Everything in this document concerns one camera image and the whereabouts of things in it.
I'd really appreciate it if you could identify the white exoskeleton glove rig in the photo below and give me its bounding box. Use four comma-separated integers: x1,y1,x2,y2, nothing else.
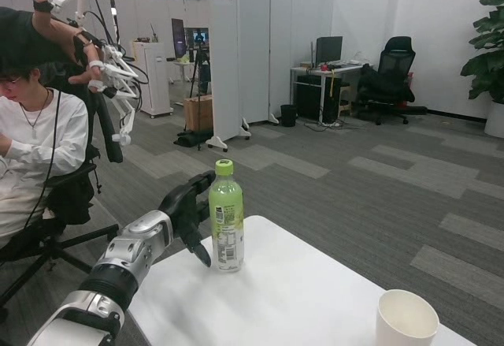
50,0,143,148

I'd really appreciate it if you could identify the green plant in white pot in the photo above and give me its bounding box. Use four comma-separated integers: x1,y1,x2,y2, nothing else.
460,0,504,139

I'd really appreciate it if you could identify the black bag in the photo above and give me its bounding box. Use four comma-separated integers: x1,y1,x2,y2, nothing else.
173,128,216,149

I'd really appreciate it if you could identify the black tripod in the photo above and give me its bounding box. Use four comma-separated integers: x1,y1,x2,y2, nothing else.
184,48,213,152

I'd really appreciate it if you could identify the black waste bin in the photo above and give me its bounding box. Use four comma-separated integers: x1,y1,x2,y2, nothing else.
280,103,298,128

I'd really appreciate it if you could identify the lit display screen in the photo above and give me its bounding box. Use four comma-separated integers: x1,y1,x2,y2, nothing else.
183,27,209,50

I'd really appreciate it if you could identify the black mesh office chair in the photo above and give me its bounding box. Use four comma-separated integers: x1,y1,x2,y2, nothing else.
356,35,428,126

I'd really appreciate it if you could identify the person in white shirt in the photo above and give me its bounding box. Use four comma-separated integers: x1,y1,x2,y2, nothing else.
0,64,90,251

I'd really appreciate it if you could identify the white paper cup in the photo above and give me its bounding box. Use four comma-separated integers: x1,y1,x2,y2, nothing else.
374,288,440,346

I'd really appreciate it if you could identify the black swivel chair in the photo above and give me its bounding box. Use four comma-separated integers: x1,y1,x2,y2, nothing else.
0,144,119,311

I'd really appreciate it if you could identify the white office desk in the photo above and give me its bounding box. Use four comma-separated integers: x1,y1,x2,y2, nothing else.
290,63,373,125

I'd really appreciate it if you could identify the black computer tower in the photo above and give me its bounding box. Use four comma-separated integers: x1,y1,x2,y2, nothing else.
295,74,343,121

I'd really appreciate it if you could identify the tall dark display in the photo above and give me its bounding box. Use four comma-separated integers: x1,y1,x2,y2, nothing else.
171,17,185,60

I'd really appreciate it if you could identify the green water bottle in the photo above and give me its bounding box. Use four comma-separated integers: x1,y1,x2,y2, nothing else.
207,158,245,273

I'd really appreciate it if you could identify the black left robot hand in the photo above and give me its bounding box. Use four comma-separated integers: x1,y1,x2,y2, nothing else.
157,170,217,269

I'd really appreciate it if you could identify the brown cardboard box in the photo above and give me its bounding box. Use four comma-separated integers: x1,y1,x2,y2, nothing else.
183,94,214,132

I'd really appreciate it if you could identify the white rolling cabinet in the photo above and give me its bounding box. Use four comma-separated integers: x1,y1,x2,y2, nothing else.
132,39,174,117

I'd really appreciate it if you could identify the white folding partition screen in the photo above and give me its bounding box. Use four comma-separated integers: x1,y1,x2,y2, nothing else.
205,0,335,153

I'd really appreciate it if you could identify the black computer monitor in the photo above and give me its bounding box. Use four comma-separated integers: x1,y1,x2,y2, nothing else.
315,35,343,67

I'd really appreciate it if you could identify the person in black shirt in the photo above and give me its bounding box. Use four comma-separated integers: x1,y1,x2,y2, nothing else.
0,0,107,95

